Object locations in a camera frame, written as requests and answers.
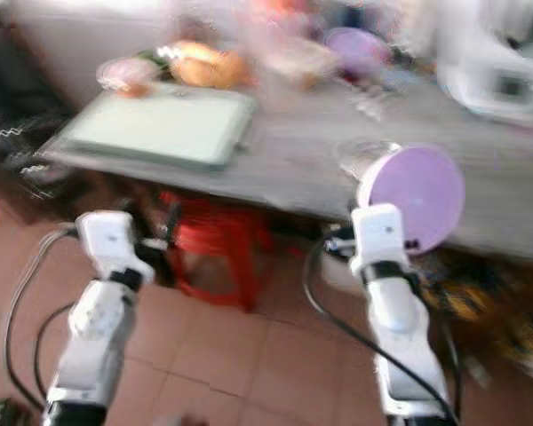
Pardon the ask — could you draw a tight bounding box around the white bucket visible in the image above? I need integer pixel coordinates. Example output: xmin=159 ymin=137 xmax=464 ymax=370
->
xmin=318 ymin=233 xmax=372 ymax=299

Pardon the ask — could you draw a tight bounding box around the red plastic stool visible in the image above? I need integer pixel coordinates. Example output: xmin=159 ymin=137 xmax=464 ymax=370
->
xmin=158 ymin=190 xmax=274 ymax=313

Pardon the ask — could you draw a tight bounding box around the clear glass bowl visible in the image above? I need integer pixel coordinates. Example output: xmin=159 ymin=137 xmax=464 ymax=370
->
xmin=335 ymin=138 xmax=402 ymax=181

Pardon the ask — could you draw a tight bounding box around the white green-rimmed tray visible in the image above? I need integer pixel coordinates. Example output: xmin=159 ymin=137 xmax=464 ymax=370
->
xmin=39 ymin=83 xmax=259 ymax=172

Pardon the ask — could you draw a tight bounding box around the yellow black clutter pile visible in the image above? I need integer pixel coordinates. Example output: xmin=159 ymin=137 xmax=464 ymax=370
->
xmin=425 ymin=252 xmax=533 ymax=386

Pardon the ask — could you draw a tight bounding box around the dark chair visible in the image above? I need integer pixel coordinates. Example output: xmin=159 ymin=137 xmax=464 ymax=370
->
xmin=0 ymin=16 xmax=74 ymax=217

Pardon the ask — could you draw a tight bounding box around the orange food bag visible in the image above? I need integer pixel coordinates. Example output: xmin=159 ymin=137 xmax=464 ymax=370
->
xmin=167 ymin=39 xmax=251 ymax=91

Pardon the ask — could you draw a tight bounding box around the clear plastic container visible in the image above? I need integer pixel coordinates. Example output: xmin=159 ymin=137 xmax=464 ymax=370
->
xmin=258 ymin=34 xmax=344 ymax=91

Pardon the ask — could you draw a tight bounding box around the dark robot foot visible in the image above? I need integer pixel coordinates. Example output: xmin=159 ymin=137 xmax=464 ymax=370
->
xmin=0 ymin=400 xmax=38 ymax=426

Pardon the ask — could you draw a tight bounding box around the white kitchen appliance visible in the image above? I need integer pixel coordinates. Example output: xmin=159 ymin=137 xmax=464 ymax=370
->
xmin=434 ymin=0 xmax=533 ymax=126

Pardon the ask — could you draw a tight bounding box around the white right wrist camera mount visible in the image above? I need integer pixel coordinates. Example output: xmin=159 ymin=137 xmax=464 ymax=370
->
xmin=346 ymin=202 xmax=411 ymax=274

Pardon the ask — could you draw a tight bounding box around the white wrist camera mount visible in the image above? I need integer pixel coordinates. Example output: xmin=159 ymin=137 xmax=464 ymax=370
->
xmin=346 ymin=202 xmax=411 ymax=274
xmin=75 ymin=209 xmax=148 ymax=287

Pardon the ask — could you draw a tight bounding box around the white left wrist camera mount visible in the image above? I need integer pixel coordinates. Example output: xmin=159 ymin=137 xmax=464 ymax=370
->
xmin=75 ymin=209 xmax=148 ymax=287

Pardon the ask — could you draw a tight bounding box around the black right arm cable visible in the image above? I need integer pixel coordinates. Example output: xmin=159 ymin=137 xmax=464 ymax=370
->
xmin=300 ymin=236 xmax=463 ymax=426

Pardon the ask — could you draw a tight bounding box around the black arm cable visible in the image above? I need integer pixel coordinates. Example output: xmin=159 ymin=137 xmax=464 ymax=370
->
xmin=4 ymin=224 xmax=79 ymax=414
xmin=300 ymin=236 xmax=463 ymax=426

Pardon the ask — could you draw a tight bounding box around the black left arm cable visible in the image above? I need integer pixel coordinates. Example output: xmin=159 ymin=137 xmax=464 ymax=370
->
xmin=4 ymin=224 xmax=79 ymax=414

